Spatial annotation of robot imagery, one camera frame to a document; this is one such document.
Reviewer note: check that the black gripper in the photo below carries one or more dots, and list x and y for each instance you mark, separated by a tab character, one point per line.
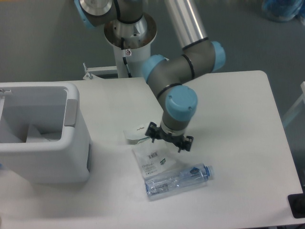
183	143

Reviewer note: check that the white plastic packaging bag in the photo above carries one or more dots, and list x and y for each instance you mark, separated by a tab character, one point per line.
153	157

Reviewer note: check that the clear plastic water bottle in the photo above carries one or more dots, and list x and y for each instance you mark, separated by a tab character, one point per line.
178	180

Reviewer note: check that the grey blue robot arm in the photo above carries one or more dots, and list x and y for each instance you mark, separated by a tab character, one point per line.
166	78

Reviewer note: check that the white trash can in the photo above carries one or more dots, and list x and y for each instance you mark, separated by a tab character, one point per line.
43	135

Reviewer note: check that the black device at table edge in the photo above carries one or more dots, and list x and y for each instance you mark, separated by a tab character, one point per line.
297	205

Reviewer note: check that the blue plastic bag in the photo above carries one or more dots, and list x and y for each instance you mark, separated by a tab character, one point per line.
281	10

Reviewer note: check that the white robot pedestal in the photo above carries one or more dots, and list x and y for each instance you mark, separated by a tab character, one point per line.
131	44

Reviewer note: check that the white frame at right edge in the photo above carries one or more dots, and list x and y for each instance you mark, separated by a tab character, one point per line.
295	109

